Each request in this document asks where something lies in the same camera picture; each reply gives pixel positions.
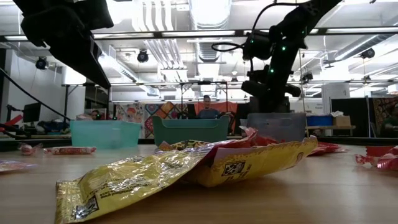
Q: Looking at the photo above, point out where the red candy pack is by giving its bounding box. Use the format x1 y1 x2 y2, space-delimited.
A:
307 141 348 157
355 152 398 172
364 145 398 158
203 126 282 166

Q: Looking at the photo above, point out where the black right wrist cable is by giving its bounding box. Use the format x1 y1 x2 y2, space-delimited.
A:
211 1 312 74

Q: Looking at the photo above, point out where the thin hanging cord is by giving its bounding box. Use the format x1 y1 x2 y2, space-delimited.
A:
298 49 309 138

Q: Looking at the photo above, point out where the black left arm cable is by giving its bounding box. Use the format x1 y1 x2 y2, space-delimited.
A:
0 67 72 122

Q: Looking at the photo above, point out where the yellow candy pack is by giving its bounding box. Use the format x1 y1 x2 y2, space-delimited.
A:
182 135 319 189
155 139 210 155
54 151 208 224

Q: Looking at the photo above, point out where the black overhead frame beam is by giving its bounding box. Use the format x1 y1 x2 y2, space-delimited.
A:
0 27 398 43

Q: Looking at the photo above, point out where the wide black monitor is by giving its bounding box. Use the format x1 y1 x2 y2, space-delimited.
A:
248 95 290 114

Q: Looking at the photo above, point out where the black table frame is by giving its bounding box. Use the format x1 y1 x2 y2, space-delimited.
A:
0 136 398 152

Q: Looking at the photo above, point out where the dark green plastic bin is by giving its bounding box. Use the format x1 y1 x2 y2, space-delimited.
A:
151 114 230 147

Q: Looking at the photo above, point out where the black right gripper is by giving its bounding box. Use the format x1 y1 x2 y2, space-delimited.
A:
241 67 302 113

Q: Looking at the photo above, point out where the light teal translucent bin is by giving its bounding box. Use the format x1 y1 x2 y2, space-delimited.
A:
69 119 142 150

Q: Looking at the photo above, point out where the small black monitor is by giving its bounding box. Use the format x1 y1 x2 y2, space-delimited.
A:
22 101 42 123

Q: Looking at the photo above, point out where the blue storage bin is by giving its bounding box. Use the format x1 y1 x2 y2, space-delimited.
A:
306 114 334 127

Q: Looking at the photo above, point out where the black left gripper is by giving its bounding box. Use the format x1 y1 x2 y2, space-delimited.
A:
12 0 114 90

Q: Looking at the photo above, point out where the grey translucent plastic bin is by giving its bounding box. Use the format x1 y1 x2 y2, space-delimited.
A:
247 111 307 147

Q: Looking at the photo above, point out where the cardboard box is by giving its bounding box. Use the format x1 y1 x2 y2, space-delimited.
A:
333 114 352 127

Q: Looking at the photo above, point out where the floral hanging cloth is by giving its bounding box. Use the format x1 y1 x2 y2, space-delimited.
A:
114 102 147 139

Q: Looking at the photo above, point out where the colourful patterned quilt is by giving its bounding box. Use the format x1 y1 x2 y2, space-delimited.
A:
144 101 189 139

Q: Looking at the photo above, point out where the silver ventilation duct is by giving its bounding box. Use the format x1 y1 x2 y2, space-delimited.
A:
188 0 233 98

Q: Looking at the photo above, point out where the wooden bench top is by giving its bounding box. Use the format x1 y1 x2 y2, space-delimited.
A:
305 124 357 130

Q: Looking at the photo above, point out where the dark patterned rug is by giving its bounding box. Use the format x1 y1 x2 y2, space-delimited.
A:
372 96 398 139

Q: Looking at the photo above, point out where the black partition panel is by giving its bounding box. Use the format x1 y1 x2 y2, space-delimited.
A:
330 97 371 138

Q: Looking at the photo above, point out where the orange hanging cloth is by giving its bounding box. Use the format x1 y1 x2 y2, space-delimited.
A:
193 101 239 134

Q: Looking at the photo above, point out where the red bar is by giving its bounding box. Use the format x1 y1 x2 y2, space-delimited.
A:
0 113 24 128

